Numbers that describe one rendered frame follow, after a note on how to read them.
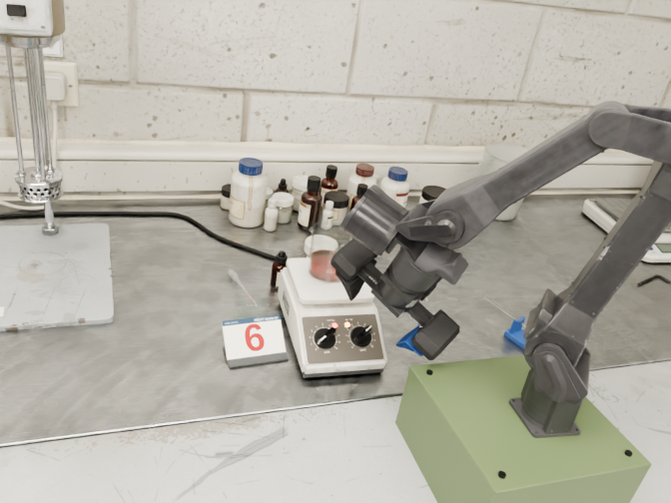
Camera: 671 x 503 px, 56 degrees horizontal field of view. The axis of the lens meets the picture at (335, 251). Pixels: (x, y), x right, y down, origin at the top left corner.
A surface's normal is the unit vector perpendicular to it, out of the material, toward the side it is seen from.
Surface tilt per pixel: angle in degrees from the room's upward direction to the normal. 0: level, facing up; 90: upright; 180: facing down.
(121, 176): 90
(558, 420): 87
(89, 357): 0
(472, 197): 65
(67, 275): 0
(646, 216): 87
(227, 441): 0
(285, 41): 90
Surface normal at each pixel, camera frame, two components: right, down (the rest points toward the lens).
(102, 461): 0.15, -0.85
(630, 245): -0.39, 0.36
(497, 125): 0.31, 0.52
